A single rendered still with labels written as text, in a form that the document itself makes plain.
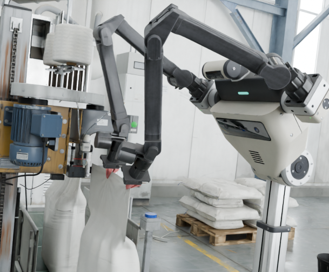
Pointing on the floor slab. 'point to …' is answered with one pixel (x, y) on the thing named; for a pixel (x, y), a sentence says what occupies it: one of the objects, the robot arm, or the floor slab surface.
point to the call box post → (147, 251)
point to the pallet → (219, 239)
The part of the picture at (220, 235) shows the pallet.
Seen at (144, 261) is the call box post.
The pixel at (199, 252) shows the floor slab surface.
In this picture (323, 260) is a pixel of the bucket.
